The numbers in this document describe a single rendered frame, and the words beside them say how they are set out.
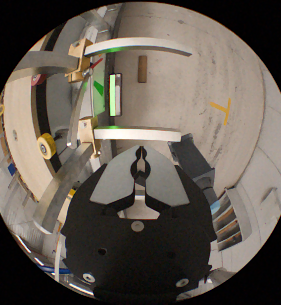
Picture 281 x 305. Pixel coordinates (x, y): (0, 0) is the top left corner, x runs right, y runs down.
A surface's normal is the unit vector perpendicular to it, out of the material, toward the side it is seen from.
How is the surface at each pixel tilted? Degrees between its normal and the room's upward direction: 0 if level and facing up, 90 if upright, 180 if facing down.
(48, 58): 90
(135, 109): 0
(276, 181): 90
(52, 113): 90
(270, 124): 90
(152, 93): 0
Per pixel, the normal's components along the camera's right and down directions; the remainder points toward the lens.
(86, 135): -0.03, 0.54
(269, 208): -1.00, -0.08
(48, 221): 1.00, 0.04
